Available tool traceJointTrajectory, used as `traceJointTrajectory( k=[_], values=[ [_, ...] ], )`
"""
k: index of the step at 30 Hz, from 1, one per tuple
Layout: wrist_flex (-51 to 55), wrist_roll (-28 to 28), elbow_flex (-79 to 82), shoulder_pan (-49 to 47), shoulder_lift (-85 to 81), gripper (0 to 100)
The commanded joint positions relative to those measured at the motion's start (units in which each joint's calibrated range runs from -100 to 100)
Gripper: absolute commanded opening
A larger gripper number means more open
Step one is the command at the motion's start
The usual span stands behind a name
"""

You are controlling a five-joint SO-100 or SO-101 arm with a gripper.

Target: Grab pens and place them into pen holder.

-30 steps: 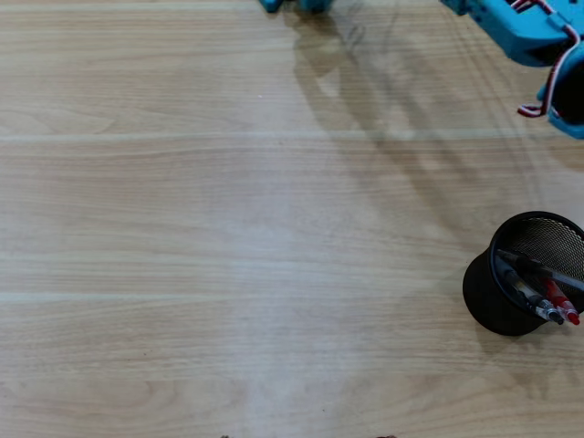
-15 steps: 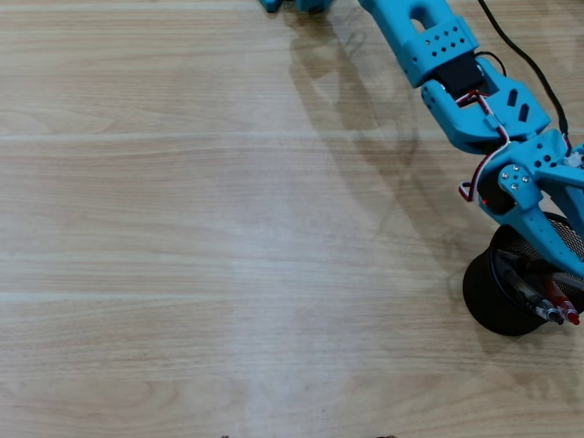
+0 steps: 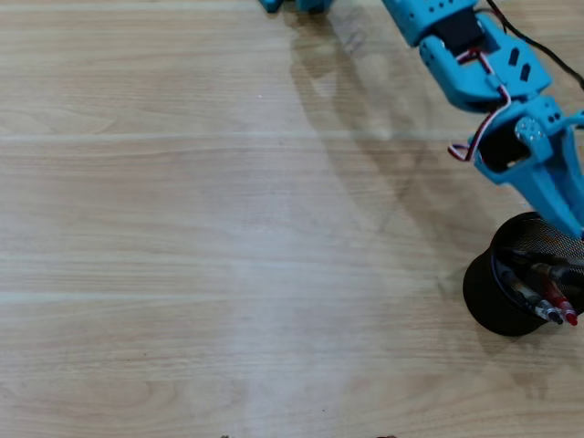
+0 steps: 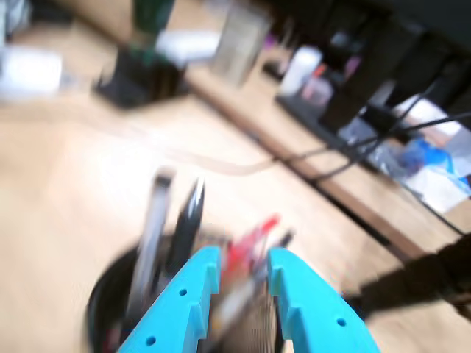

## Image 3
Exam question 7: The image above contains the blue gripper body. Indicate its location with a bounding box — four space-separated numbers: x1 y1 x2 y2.
474 96 584 172

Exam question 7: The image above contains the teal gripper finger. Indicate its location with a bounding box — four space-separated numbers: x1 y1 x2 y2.
515 116 584 202
476 157 584 237

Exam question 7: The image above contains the red transparent pen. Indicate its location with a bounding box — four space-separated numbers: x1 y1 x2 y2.
542 278 579 328

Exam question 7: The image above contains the clear pen with black grip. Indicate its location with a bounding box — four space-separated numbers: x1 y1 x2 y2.
504 271 566 326

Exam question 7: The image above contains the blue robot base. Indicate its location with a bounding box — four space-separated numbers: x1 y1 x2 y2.
258 0 337 14

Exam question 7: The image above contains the black mesh pen holder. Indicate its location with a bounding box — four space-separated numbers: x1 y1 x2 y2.
461 211 584 338

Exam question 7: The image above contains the red white black servo cable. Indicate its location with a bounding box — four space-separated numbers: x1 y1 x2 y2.
447 47 513 162

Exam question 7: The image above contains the thin black cable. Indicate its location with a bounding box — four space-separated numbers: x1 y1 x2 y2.
485 0 584 90

